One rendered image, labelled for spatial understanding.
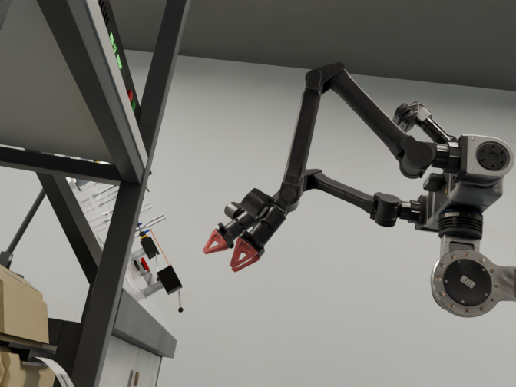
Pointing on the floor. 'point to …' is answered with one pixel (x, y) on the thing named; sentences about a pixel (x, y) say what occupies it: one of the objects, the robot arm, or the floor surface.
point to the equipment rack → (84, 127)
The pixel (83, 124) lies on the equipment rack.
